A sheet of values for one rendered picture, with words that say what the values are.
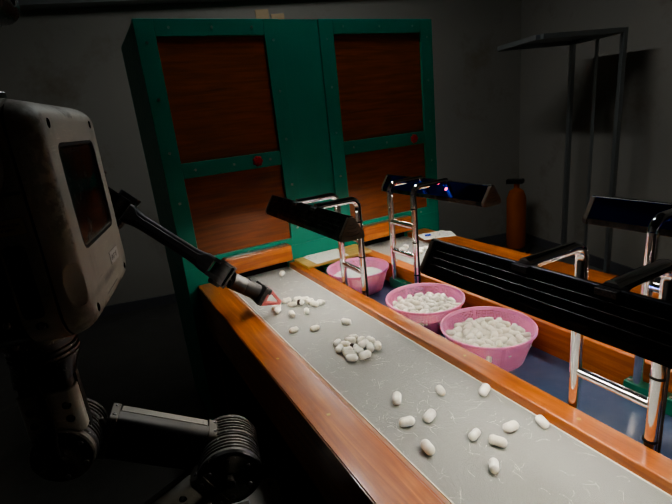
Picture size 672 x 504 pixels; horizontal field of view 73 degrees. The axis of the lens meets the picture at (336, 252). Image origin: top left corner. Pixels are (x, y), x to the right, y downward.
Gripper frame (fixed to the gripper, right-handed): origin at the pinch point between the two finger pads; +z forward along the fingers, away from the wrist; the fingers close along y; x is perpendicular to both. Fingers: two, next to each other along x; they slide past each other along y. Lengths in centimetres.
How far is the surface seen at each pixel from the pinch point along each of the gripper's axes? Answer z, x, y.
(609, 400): 44, -22, -90
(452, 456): 3, 3, -88
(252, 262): -0.5, -6.2, 38.0
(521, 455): 12, -4, -95
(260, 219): -4, -24, 45
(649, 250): 25, -54, -93
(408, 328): 20, -14, -44
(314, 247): 26, -25, 44
